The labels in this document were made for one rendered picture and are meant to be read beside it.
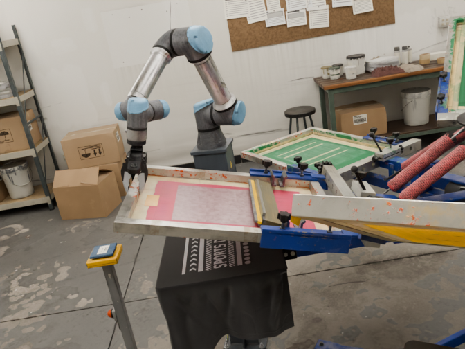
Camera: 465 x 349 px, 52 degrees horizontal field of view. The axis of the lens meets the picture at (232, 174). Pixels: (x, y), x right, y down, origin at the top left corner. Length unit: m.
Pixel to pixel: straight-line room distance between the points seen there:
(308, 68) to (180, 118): 1.57
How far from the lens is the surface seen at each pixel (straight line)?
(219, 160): 2.38
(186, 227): 1.59
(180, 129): 5.72
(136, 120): 1.77
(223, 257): 1.89
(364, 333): 2.96
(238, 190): 2.02
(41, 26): 5.84
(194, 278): 1.80
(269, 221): 1.69
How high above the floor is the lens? 1.88
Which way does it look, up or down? 20 degrees down
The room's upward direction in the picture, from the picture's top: 10 degrees counter-clockwise
